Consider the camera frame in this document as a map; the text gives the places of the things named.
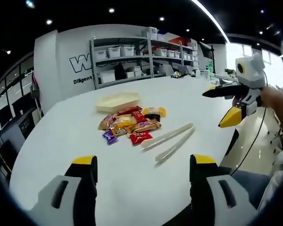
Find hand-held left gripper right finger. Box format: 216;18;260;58
189;154;262;226

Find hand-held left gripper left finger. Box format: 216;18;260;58
29;155;99;226

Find translucent white food tongs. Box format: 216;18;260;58
141;122;195;163

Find pile of packaged snack food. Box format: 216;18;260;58
98;105;168;146

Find beige rectangular container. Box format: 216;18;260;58
95;91;141;113

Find person's right hand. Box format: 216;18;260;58
259;85;283;112

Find person's blue jeans leg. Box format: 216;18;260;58
230;169;272;210

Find black monitor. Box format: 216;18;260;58
200;41;215;60

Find person's white shirt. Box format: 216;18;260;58
258;150;283;212

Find grey metal shelf rack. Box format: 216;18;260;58
89;26;200;90

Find black cabinet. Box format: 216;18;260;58
4;94;42;151

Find black bag on shelf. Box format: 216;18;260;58
114;63;127;81

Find coat rack with clothes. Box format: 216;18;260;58
29;70;42;116

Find row of white storage bins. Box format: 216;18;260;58
94;27;199;61

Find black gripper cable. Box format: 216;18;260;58
234;69;267;170

